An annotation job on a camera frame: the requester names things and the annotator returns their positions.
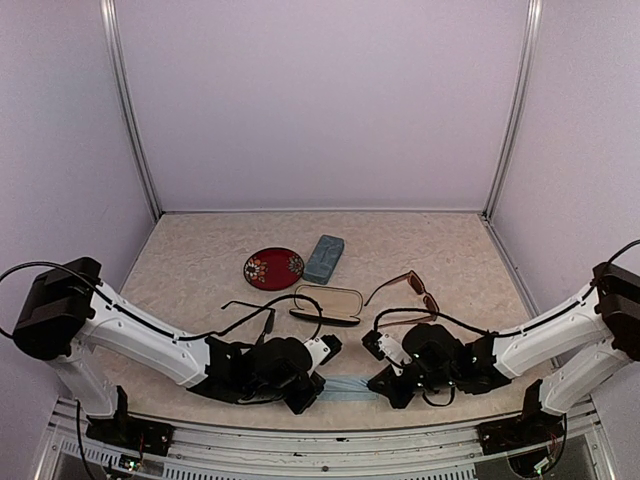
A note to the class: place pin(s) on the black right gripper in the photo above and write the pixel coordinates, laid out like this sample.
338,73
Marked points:
399,399

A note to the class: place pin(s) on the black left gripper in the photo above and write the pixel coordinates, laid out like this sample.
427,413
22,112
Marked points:
298,405

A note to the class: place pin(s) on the light blue cleaning cloth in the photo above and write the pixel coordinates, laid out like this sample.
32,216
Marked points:
347,388

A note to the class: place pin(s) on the black glasses case beige lining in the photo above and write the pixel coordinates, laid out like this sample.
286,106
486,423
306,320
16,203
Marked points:
341,307

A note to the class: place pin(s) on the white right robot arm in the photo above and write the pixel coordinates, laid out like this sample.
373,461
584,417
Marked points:
600,323

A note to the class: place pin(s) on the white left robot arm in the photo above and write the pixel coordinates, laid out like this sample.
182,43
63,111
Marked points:
69,311

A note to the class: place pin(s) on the brown tinted sunglasses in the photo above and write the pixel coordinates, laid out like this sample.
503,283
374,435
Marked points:
418,286

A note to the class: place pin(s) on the blue-grey hard glasses case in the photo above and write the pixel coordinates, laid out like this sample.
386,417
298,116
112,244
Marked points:
323,260

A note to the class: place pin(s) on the red floral plate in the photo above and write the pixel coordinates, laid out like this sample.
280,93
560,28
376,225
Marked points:
273,269

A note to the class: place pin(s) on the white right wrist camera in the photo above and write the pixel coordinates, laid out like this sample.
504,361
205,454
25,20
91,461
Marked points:
384,347

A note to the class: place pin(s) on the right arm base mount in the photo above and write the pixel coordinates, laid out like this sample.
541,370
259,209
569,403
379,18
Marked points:
532,426

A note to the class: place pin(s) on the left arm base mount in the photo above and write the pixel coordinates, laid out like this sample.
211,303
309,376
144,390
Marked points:
130,432

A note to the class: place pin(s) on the right metal corner post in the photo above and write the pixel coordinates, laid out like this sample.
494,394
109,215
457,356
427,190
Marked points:
517,107

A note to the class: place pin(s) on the metal corner post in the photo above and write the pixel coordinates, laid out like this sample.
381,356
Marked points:
116,53
517,107

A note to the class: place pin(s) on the left metal corner post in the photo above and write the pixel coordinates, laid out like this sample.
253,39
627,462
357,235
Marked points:
116,53

